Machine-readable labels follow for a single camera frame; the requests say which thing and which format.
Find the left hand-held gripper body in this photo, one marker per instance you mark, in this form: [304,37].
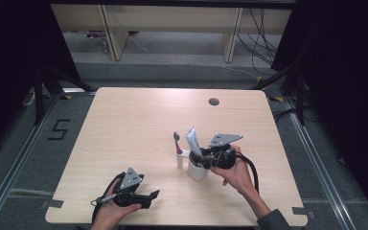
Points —
[131,180]

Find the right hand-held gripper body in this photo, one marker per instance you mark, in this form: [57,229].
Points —
[222,156]

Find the white cup with side holder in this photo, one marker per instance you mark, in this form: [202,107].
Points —
[198,172]

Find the white toothpaste tube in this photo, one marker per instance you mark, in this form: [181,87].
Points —
[194,142]

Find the person's right hand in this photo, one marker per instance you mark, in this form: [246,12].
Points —
[238,177]

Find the person's left hand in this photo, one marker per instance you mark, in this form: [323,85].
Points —
[108,214]

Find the grey tape piece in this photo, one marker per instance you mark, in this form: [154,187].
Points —
[53,203]
[302,211]

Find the black metal stand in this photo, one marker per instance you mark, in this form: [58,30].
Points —
[41,92]
[298,96]

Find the dark curtain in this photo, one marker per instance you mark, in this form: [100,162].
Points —
[12,64]
[345,80]

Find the aluminium floor rail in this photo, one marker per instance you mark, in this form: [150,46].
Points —
[19,159]
[319,166]

